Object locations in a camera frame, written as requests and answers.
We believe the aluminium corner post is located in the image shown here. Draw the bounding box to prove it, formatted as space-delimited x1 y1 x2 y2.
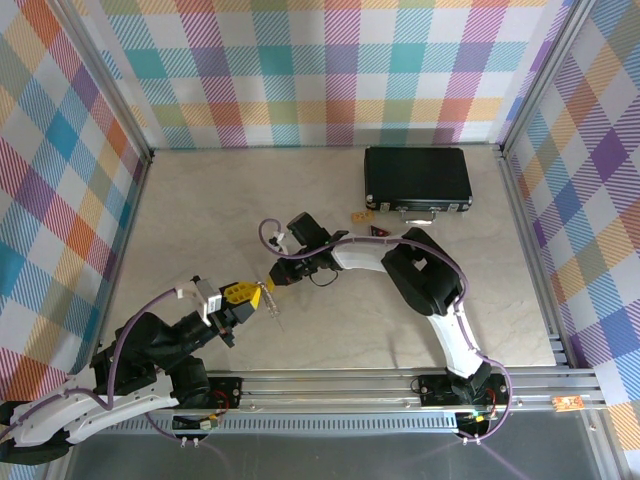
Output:
62 0 155 162
498 0 599 154

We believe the black briefcase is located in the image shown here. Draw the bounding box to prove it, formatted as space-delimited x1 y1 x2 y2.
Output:
363 146 474 226

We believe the perforated metal cable duct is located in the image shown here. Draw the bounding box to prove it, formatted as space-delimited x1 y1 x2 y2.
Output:
107 417 461 432

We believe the thin black gripper wire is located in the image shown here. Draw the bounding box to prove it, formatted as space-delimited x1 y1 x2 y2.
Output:
305 267 342 288

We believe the black connector plate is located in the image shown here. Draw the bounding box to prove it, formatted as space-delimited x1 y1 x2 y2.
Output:
172 412 221 435
457 409 494 436

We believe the grey steel plate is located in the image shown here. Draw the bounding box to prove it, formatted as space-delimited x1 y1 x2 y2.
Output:
64 430 604 480

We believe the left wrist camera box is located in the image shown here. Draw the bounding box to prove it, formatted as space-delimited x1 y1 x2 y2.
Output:
175 274 225 322

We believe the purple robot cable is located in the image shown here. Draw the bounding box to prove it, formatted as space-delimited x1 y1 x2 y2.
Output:
258 218 514 444
0 287 181 444

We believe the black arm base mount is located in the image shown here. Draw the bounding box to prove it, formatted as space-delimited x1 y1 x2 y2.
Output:
412 372 510 407
177 374 245 411

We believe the aluminium side rail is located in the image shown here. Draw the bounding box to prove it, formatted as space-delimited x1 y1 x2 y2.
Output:
494 147 571 369
84 149 156 376

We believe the aluminium mounting rail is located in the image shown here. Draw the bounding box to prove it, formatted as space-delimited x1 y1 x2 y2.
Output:
59 368 609 436

